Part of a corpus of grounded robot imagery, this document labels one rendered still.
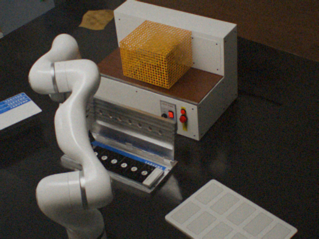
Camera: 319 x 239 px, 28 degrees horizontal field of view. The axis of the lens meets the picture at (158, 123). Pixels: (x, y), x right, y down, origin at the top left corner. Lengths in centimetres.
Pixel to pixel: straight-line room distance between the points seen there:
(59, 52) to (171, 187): 72
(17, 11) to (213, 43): 239
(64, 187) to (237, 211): 74
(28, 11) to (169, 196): 253
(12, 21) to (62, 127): 298
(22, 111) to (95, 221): 95
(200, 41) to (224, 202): 70
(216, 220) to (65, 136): 68
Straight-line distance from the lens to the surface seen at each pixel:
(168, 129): 252
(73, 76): 208
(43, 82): 210
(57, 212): 197
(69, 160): 268
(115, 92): 283
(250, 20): 353
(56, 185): 195
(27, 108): 288
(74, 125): 201
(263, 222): 238
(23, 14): 478
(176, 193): 250
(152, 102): 272
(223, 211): 241
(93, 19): 366
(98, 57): 332
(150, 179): 252
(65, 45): 219
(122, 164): 260
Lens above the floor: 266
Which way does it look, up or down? 38 degrees down
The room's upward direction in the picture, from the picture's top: 6 degrees counter-clockwise
